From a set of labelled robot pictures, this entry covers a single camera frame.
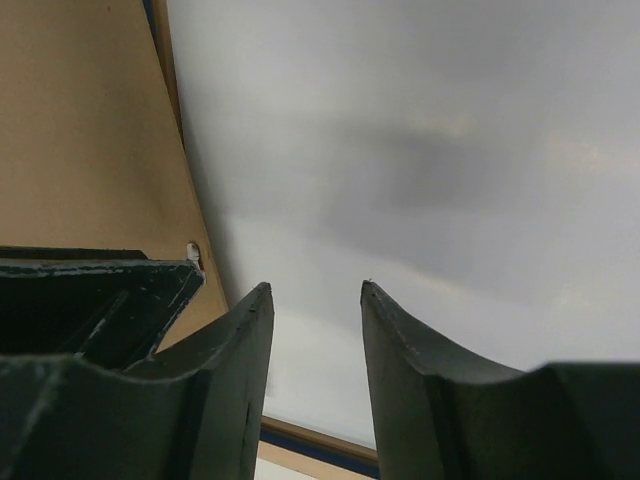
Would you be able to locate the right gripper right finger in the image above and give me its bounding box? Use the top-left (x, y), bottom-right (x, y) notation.
top-left (360, 282), bottom-right (639, 479)

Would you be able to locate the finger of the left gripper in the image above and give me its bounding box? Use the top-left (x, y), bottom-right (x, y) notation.
top-left (1, 246), bottom-right (205, 370)

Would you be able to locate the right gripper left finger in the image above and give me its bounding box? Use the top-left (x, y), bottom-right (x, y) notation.
top-left (1, 282), bottom-right (274, 479)

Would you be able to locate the blue wooden picture frame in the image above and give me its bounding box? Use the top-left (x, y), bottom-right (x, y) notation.
top-left (143, 1), bottom-right (379, 479)

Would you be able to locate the brown cardboard backing board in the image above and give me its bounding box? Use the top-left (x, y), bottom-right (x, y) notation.
top-left (1, 1), bottom-right (227, 347)

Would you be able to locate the pier landscape photo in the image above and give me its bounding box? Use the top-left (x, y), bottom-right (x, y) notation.
top-left (168, 1), bottom-right (639, 447)

